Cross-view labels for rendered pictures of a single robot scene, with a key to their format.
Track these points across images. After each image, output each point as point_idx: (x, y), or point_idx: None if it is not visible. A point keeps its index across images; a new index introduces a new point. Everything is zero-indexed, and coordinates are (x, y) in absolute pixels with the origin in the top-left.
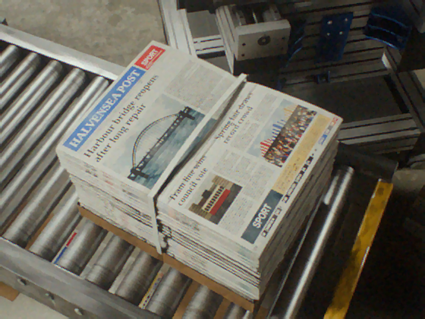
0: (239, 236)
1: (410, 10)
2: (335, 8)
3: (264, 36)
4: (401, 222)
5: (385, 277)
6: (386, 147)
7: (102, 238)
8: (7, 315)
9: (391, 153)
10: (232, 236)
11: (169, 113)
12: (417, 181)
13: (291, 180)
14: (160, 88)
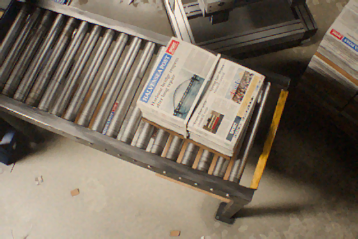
0: (225, 138)
1: None
2: None
3: (221, 2)
4: (297, 78)
5: (289, 111)
6: (288, 39)
7: (153, 130)
8: (86, 153)
9: (291, 41)
10: (222, 138)
11: (186, 78)
12: (305, 53)
13: (245, 110)
14: (180, 65)
